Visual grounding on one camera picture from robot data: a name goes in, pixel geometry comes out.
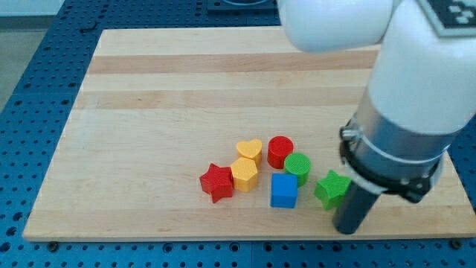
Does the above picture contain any green star block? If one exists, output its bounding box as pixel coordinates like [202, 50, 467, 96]
[314, 170, 351, 211]

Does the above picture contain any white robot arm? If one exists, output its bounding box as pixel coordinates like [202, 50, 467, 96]
[277, 0, 475, 202]

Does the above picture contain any fiducial marker tag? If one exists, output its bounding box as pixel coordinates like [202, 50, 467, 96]
[418, 0, 475, 38]

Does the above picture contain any red cylinder block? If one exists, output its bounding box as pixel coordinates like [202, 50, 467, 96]
[267, 135, 294, 169]

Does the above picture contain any wooden board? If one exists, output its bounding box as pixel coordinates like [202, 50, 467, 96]
[22, 25, 476, 243]

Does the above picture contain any red star block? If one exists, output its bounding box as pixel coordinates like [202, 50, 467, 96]
[199, 163, 234, 203]

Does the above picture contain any green cylinder block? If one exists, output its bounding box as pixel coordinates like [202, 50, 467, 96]
[284, 153, 312, 187]

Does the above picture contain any yellow hexagon block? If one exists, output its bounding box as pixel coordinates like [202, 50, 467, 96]
[231, 157, 258, 192]

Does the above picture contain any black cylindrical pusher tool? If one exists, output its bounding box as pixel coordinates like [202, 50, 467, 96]
[332, 182, 380, 235]

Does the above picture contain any yellow heart block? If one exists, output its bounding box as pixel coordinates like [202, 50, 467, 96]
[236, 139, 263, 167]

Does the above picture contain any blue cube block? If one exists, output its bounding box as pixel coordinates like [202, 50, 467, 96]
[270, 173, 298, 208]

